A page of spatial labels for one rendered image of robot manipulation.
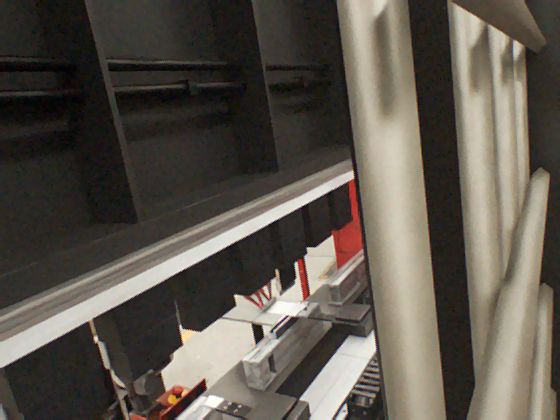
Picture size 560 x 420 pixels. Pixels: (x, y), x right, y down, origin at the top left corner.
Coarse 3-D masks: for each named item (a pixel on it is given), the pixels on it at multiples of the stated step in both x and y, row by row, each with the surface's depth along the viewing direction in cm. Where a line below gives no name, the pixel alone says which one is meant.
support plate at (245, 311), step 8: (240, 296) 165; (240, 304) 158; (248, 304) 156; (232, 312) 152; (240, 312) 151; (248, 312) 150; (256, 312) 149; (264, 312) 148; (240, 320) 146; (248, 320) 144; (256, 320) 143; (264, 320) 142; (272, 320) 141
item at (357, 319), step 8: (352, 304) 135; (304, 312) 142; (312, 312) 141; (320, 312) 140; (344, 312) 131; (352, 312) 130; (360, 312) 129; (368, 312) 131; (328, 320) 135; (336, 320) 129; (344, 320) 128; (352, 320) 126; (360, 320) 125; (368, 320) 126; (336, 328) 129; (344, 328) 127; (352, 328) 126; (360, 328) 124; (368, 328) 125; (360, 336) 125
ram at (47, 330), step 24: (312, 192) 150; (264, 216) 126; (216, 240) 108; (168, 264) 95; (120, 288) 84; (144, 288) 89; (72, 312) 76; (96, 312) 80; (24, 336) 69; (48, 336) 72; (0, 360) 66
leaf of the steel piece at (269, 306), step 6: (270, 300) 152; (264, 306) 149; (270, 306) 151; (276, 306) 150; (282, 306) 150; (288, 306) 149; (294, 306) 148; (270, 312) 147; (276, 312) 146; (282, 312) 145; (288, 312) 144
